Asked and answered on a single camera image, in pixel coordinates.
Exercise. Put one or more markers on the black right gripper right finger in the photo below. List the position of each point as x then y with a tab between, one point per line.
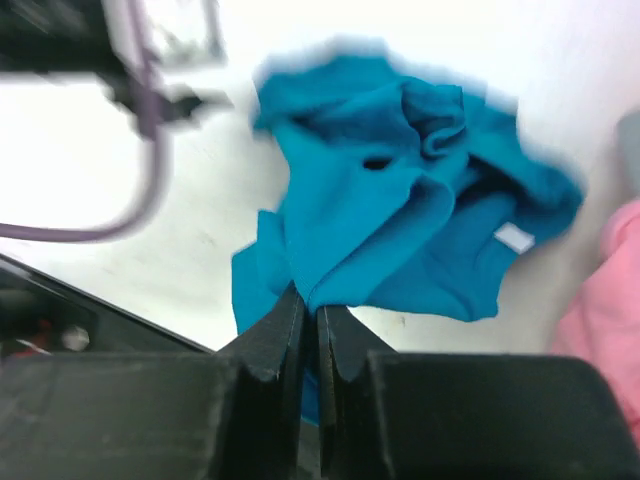
391	415

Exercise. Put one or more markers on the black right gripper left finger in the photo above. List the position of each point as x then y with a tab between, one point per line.
68	413

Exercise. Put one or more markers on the bright blue t-shirt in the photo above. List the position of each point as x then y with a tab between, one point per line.
409	190

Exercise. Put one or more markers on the pink t-shirt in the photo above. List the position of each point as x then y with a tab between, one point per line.
601	324

